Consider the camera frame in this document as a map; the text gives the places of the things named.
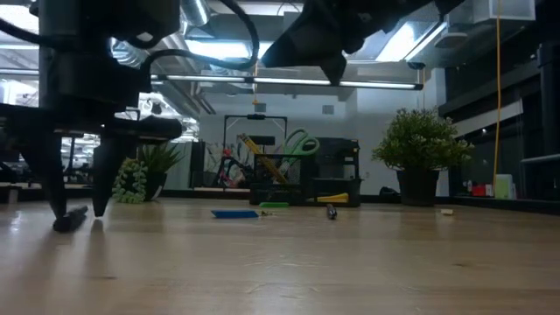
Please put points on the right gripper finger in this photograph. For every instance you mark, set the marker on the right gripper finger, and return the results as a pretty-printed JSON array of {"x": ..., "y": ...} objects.
[
  {"x": 295, "y": 44},
  {"x": 302, "y": 61}
]

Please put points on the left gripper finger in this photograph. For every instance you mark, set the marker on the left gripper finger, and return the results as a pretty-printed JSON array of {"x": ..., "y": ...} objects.
[
  {"x": 107, "y": 166},
  {"x": 50, "y": 166}
]

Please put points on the black pen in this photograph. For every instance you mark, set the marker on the black pen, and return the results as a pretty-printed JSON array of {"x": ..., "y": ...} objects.
[
  {"x": 70, "y": 221},
  {"x": 331, "y": 212}
]

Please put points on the blue eraser block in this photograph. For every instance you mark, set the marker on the blue eraser block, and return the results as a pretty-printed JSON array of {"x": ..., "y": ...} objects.
[{"x": 235, "y": 214}]

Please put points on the black mesh desk organizer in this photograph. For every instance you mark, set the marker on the black mesh desk organizer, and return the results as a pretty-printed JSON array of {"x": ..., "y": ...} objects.
[{"x": 337, "y": 157}]

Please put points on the long ceiling light strip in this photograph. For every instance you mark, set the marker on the long ceiling light strip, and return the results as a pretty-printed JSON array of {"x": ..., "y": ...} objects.
[{"x": 284, "y": 81}]

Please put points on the small succulent in black pot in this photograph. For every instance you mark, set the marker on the small succulent in black pot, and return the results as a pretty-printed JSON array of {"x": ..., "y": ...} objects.
[{"x": 133, "y": 188}]

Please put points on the bushy green potted plant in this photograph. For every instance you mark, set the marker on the bushy green potted plant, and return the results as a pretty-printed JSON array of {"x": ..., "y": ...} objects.
[{"x": 422, "y": 140}]

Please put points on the green eraser block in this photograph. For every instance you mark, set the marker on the green eraser block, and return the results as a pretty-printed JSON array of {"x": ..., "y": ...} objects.
[{"x": 274, "y": 205}]

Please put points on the small binder clip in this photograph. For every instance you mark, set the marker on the small binder clip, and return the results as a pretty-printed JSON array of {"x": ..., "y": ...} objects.
[{"x": 266, "y": 214}]

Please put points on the small beige block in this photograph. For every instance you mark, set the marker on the small beige block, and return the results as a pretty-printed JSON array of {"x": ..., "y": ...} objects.
[{"x": 447, "y": 212}]

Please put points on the small red box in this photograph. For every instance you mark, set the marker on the small red box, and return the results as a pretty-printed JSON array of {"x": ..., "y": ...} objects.
[{"x": 478, "y": 190}]

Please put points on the black stand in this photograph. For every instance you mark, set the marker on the black stand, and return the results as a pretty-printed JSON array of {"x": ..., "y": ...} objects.
[{"x": 549, "y": 109}]

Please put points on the pale green container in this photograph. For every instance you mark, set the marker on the pale green container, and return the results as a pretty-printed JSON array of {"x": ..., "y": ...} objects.
[{"x": 503, "y": 187}]

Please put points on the black background gantry frame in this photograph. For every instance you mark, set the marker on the black background gantry frame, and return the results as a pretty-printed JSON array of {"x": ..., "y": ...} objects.
[{"x": 255, "y": 116}]

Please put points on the silver ventilation duct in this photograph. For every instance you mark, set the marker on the silver ventilation duct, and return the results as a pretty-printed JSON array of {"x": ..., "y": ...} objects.
[{"x": 196, "y": 11}]

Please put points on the black aluminium table frame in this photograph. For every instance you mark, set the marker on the black aluminium table frame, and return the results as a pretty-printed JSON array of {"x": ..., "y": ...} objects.
[{"x": 503, "y": 205}]

